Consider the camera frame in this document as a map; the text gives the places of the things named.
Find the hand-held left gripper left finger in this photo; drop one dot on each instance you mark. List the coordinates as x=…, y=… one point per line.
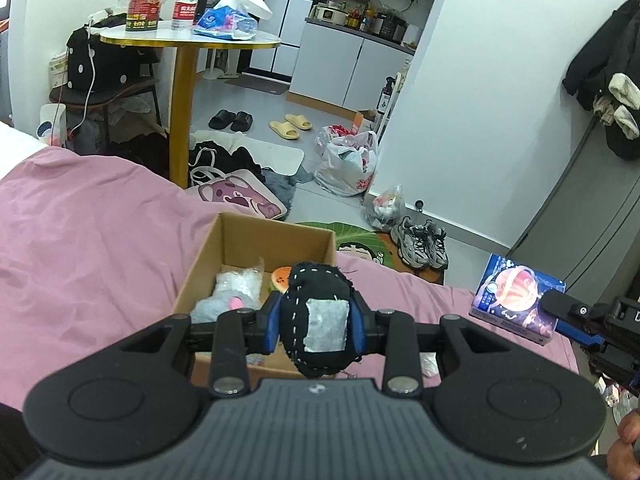
x=272, y=322

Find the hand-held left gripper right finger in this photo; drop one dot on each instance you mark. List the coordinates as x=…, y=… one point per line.
x=361, y=330

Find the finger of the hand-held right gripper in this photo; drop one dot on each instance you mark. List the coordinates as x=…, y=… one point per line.
x=575, y=309
x=580, y=335

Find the black sewn pouch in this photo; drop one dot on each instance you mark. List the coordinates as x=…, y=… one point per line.
x=300, y=305

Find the clear bag with white filling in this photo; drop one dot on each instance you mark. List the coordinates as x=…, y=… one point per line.
x=242, y=280

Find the blue tissue packet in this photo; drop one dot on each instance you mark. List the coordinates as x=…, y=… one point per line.
x=510, y=295

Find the brown cardboard box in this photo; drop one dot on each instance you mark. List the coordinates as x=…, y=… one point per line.
x=240, y=240

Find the person's right hand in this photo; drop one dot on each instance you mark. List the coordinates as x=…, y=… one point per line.
x=629, y=450

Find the green leaf rug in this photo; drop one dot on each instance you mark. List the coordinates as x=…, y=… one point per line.
x=350, y=234

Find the grey sneaker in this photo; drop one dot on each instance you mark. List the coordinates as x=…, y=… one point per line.
x=437, y=245
x=410, y=245

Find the grey wardrobe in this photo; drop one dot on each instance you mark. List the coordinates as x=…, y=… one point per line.
x=590, y=210

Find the clear plastic bag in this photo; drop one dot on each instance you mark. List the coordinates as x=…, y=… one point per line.
x=385, y=207

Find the pink bear tote bag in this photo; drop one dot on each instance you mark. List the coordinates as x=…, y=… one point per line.
x=235, y=192

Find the grey cloth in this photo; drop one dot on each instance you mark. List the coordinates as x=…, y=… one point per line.
x=285, y=185

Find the white plastic shopping bag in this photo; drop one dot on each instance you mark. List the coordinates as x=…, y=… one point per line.
x=345, y=170

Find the black clothes pile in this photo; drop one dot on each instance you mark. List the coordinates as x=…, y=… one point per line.
x=235, y=160

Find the white floor mat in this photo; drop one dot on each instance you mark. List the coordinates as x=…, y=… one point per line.
x=282, y=155

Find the pink bed sheet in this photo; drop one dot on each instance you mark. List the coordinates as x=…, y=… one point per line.
x=100, y=260

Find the yellow slipper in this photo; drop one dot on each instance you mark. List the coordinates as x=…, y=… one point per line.
x=284, y=130
x=299, y=121

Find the black slipper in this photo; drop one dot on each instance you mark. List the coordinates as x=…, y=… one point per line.
x=221, y=120
x=242, y=122

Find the orange cardboard box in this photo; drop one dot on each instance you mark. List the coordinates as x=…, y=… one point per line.
x=361, y=121

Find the dark clothing heap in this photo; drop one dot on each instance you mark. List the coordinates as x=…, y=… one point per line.
x=140, y=152

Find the hanging beige socks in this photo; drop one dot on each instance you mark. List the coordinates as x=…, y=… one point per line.
x=622, y=97

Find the round table with yellow leg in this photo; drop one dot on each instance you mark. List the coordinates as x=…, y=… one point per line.
x=182, y=110

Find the dark spray bottle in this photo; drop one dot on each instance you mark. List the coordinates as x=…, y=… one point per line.
x=385, y=97

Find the white narrow rack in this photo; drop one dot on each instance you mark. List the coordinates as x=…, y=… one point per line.
x=397, y=95

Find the grey door mat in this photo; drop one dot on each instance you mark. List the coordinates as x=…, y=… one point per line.
x=257, y=85

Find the hanging black jacket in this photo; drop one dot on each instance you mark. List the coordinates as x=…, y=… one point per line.
x=595, y=55

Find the white standing fan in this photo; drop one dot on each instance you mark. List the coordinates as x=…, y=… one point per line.
x=217, y=67

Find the white kitchen cabinet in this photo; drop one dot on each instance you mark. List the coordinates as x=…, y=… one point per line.
x=330, y=65

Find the dark wooden chair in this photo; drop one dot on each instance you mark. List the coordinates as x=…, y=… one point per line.
x=100, y=97

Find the white small appliance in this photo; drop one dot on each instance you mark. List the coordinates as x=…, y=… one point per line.
x=50, y=127

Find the black kitchen appliance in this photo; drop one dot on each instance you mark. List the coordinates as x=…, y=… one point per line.
x=390, y=27

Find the black dotted bag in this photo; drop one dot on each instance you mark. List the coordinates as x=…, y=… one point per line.
x=110, y=65

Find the blue plastic packet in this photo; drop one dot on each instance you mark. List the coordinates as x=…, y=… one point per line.
x=220, y=22

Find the white bedding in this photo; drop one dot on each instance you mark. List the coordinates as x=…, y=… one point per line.
x=15, y=150

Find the group of condiment bottles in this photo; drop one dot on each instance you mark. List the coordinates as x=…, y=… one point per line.
x=361, y=19

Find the white grid sliding door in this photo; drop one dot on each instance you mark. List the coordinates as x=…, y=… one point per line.
x=285, y=10

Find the white rice cooker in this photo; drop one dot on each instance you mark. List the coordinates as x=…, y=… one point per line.
x=330, y=14

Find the black rectangular object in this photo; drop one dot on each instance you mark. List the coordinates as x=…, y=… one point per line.
x=201, y=7

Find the white open tissue box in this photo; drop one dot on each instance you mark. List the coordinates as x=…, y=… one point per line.
x=247, y=0

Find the white green printed bag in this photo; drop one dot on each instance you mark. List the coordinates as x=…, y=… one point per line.
x=57, y=70

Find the red snack bag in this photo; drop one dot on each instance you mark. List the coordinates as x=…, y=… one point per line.
x=142, y=7

